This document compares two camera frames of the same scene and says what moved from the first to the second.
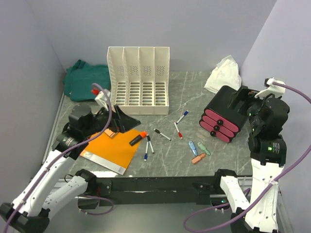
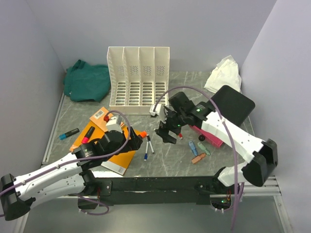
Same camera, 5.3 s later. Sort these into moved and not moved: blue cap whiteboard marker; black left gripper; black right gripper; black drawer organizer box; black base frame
Moved: black left gripper; black right gripper
Not moved: black base frame; black drawer organizer box; blue cap whiteboard marker
